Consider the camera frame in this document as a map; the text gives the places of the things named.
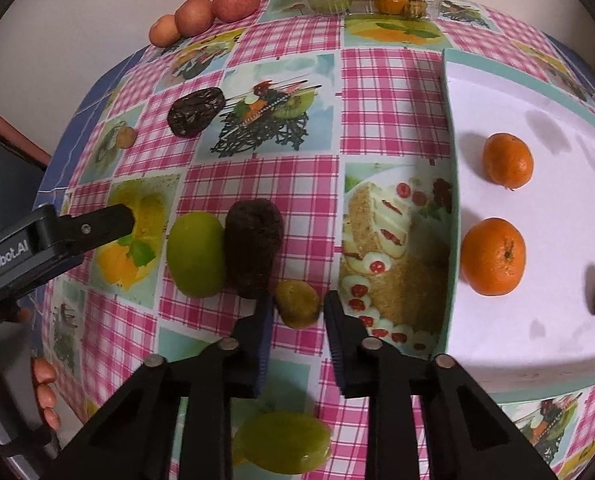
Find round green guava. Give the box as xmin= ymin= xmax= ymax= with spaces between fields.
xmin=166 ymin=211 xmax=226 ymax=299

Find small brown kiwi fruit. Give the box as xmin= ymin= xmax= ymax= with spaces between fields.
xmin=274 ymin=280 xmax=321 ymax=330

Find person left hand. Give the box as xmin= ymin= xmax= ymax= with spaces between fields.
xmin=32 ymin=358 xmax=61 ymax=430

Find blue tablecloth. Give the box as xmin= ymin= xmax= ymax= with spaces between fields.
xmin=34 ymin=48 xmax=146 ymax=208

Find green star fruit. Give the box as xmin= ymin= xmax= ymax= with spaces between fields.
xmin=231 ymin=411 xmax=332 ymax=476

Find small brown longan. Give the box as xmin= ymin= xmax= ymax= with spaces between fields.
xmin=115 ymin=126 xmax=138 ymax=150

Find dark date near apples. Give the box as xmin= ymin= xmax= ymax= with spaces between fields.
xmin=167 ymin=87 xmax=226 ymax=139

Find dark date beside guava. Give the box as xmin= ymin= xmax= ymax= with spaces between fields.
xmin=224 ymin=198 xmax=284 ymax=299

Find small orange-red apple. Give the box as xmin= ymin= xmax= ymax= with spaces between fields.
xmin=148 ymin=14 xmax=181 ymax=48

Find white tray teal rim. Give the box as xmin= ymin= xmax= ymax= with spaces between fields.
xmin=441 ymin=49 xmax=595 ymax=403

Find middle red apple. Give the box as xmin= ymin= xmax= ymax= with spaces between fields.
xmin=174 ymin=0 xmax=215 ymax=37

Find pink checkered fruit tablecloth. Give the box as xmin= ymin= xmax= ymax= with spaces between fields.
xmin=42 ymin=0 xmax=595 ymax=479

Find red apple nearest bananas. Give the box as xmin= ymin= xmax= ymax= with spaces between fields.
xmin=212 ymin=0 xmax=262 ymax=23

